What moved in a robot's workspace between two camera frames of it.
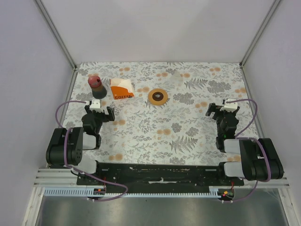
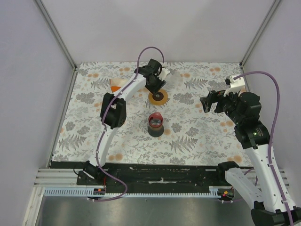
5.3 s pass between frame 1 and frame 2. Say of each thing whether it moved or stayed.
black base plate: stayed
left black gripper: moved
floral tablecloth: stayed
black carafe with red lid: moved
